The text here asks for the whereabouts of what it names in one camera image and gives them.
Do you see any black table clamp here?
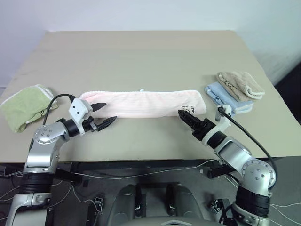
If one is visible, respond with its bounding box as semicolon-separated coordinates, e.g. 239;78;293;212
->
207;164;236;179

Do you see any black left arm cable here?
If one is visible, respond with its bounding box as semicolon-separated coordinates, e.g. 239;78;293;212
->
42;94;76;125

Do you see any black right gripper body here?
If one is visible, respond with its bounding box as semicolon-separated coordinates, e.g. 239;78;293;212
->
191;118;214;141

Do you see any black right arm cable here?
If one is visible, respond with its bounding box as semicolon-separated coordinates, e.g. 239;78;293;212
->
218;107;276;189

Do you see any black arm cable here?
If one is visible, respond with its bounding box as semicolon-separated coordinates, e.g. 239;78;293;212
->
218;107;276;189
42;94;76;125

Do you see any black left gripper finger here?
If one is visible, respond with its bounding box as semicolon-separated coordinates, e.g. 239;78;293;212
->
97;115;118;131
91;102;108;113

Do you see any folded beige towel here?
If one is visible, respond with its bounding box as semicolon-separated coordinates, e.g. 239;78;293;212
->
216;71;266;102

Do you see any folded blue towel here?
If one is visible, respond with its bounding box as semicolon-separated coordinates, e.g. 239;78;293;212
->
203;81;254;117

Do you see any small black metal caster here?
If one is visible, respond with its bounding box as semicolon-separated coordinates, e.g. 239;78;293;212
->
210;198;230;215
93;197;104;213

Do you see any thin white cord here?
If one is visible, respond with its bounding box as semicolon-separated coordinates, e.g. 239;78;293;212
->
53;159;227;181

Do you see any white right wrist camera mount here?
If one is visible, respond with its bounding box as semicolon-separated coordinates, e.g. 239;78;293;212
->
202;104;233;147

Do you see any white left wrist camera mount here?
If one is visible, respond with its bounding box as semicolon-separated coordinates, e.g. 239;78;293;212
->
68;98;93;137

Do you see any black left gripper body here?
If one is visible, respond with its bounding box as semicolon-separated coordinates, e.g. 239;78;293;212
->
82;116;100;133

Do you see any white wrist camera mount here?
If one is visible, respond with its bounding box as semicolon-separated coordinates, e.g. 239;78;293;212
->
202;104;233;147
68;98;93;137

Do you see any long pink towel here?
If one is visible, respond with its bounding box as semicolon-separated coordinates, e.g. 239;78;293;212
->
79;88;207;120

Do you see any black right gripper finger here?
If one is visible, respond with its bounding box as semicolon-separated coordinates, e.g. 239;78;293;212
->
177;112;196;130
178;110;205;125

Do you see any folded green towel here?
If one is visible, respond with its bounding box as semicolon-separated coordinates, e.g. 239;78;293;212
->
0;84;59;134

